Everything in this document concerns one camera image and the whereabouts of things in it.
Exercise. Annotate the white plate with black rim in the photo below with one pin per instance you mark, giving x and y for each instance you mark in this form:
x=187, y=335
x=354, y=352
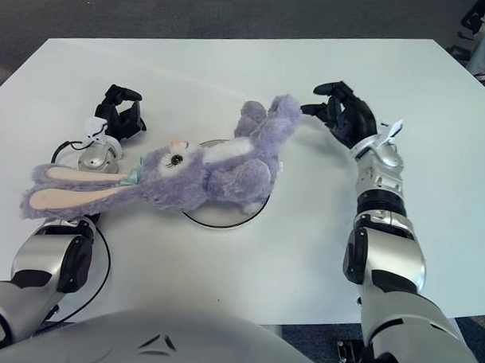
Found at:
x=225, y=216

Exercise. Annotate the white table leg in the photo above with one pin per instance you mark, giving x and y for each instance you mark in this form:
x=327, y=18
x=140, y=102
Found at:
x=276, y=330

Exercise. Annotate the black office chair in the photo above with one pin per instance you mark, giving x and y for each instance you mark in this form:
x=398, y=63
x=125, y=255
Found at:
x=469, y=20

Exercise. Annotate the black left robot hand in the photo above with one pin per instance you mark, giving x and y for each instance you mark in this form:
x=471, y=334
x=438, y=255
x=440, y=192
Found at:
x=123, y=121

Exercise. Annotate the grey robot torso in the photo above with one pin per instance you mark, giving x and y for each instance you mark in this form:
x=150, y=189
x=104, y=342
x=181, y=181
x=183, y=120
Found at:
x=161, y=346

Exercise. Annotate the white left wrist connector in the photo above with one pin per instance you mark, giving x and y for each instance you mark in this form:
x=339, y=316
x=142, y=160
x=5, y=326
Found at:
x=95, y=128

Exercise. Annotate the seated person in background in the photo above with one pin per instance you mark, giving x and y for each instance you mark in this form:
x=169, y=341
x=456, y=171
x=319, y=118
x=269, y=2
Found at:
x=484, y=46

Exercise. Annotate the purple plush bunny doll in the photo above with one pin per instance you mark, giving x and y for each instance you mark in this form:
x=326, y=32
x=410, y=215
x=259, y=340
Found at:
x=179, y=179

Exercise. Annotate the white right wrist connector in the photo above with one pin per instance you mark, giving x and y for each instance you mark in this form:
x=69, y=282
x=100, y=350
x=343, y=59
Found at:
x=391, y=131

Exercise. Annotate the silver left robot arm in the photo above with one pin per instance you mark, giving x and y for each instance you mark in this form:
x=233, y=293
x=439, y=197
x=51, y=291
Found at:
x=36, y=262

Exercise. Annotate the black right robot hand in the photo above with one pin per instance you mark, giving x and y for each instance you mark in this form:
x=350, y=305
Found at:
x=358, y=122

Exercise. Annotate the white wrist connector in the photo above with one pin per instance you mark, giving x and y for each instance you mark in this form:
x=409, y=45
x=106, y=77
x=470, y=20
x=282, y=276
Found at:
x=95, y=128
x=391, y=131

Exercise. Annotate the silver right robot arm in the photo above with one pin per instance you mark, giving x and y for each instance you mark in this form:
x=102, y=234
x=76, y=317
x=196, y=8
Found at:
x=382, y=178

